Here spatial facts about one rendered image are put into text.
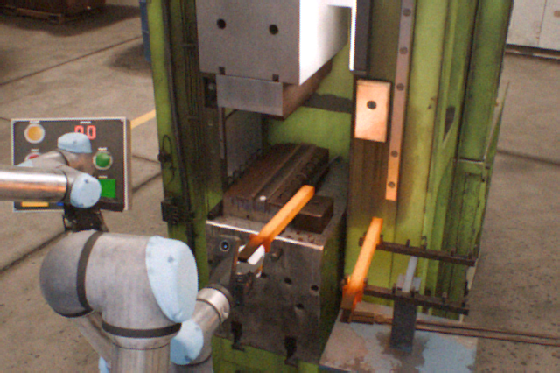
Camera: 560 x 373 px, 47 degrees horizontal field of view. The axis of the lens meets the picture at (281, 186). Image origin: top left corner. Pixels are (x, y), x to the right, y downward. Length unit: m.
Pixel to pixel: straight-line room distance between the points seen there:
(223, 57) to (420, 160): 0.62
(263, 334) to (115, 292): 1.24
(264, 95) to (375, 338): 0.74
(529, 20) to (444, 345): 5.38
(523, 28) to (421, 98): 5.26
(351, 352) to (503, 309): 1.51
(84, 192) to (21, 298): 1.92
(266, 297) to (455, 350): 0.58
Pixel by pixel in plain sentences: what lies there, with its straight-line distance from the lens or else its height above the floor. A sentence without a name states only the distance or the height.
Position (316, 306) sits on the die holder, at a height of 0.70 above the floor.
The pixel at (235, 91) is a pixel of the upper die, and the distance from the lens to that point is 1.81.
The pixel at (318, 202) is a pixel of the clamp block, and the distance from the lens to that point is 1.94.
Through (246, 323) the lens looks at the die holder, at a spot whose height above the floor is 0.56.
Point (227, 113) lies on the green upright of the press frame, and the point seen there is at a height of 1.17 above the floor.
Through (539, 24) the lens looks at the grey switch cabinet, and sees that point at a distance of 6.99.
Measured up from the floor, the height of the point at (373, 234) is 0.97.
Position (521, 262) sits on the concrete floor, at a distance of 3.59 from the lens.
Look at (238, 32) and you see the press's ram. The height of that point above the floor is 1.49.
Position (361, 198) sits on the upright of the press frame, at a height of 0.98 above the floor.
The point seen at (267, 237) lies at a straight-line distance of 1.47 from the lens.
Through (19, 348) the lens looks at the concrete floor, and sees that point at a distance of 3.09.
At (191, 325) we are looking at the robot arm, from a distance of 1.22.
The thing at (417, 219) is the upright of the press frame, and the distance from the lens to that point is 1.95.
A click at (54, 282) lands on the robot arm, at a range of 0.98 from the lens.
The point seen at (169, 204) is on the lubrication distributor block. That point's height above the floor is 0.83.
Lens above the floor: 1.94
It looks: 28 degrees down
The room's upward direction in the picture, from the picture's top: straight up
